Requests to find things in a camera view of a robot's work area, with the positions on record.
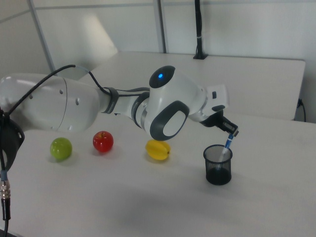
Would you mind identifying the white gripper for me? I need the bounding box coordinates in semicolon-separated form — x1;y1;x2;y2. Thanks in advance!
200;84;240;137

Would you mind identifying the blue capped marker pen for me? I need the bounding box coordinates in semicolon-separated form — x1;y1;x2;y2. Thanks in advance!
216;133;235;171

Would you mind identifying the black mesh pen cup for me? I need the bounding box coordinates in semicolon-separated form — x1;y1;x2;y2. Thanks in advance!
203;144;234;186

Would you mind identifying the yellow toy starfruit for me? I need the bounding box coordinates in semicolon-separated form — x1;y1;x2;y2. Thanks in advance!
145;139;172;161

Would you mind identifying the black pole with base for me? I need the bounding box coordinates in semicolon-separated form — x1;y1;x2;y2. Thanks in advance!
193;0;209;61

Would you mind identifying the red toy apple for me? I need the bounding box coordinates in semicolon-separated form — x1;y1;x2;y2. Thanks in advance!
92;130;115;153

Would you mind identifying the green toy apple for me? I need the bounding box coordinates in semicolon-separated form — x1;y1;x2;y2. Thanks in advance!
49;137;73;162

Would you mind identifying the black wall plug cable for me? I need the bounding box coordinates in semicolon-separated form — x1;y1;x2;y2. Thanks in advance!
297;98;307;122

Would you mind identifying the grey cable strap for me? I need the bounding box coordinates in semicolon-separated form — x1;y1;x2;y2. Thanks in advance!
102;86;120;115

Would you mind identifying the grey partition post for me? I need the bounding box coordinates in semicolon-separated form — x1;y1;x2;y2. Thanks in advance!
26;0;56;73
156;0;167;54

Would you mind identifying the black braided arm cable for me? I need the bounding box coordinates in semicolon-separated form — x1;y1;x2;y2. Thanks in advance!
0;64;151;119

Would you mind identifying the black rounded mount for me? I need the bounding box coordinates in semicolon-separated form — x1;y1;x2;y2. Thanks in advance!
0;106;26;174

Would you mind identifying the cable with metal connector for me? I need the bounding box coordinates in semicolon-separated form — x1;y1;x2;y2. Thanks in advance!
0;108;13;237

